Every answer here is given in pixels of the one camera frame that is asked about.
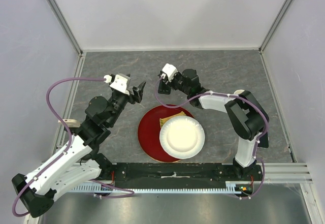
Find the pink case smartphone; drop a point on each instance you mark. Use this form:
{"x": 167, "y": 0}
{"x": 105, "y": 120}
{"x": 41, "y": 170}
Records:
{"x": 72, "y": 123}

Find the white paper plate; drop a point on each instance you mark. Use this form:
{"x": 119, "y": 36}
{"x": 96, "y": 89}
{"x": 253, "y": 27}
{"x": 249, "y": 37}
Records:
{"x": 182, "y": 137}

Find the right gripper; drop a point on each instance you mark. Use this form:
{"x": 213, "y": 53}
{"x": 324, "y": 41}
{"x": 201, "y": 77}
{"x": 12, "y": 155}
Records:
{"x": 170, "y": 83}

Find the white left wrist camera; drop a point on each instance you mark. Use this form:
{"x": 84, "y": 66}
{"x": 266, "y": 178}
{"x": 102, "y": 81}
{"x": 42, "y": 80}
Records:
{"x": 119, "y": 81}

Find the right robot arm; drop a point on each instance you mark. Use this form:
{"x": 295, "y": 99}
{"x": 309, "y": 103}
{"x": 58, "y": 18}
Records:
{"x": 248, "y": 118}

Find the black folding phone stand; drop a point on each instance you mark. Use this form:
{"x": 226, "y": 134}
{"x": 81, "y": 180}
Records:
{"x": 163, "y": 88}

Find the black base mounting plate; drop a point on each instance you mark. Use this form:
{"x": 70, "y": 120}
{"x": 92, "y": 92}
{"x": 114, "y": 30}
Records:
{"x": 177, "y": 175}

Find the grey slotted cable duct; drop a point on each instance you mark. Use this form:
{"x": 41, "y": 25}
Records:
{"x": 92, "y": 187}

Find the red round plate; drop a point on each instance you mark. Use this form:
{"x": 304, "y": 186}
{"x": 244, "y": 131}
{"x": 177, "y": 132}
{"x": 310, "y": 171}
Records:
{"x": 149, "y": 130}

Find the black smartphone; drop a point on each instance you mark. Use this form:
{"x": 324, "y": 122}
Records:
{"x": 264, "y": 141}

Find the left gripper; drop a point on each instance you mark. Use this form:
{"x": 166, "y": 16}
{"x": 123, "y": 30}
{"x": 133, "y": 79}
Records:
{"x": 138, "y": 91}

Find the yellow sponge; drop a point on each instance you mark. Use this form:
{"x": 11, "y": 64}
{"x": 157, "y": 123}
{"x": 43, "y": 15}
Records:
{"x": 162, "y": 121}

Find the blue white paper cup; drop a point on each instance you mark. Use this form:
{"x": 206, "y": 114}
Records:
{"x": 239, "y": 91}

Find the left aluminium frame post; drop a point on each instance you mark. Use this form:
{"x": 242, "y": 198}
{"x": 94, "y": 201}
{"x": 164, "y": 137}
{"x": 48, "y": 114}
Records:
{"x": 65, "y": 26}

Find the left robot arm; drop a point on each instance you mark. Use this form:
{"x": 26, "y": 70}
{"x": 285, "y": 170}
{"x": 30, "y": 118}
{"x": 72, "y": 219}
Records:
{"x": 79, "y": 160}

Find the right aluminium frame post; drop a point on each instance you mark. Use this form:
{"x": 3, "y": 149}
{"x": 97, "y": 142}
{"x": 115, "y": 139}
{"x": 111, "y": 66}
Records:
{"x": 275, "y": 24}

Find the aluminium frame post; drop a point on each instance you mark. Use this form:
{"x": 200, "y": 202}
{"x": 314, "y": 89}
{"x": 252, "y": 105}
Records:
{"x": 65, "y": 26}
{"x": 275, "y": 24}

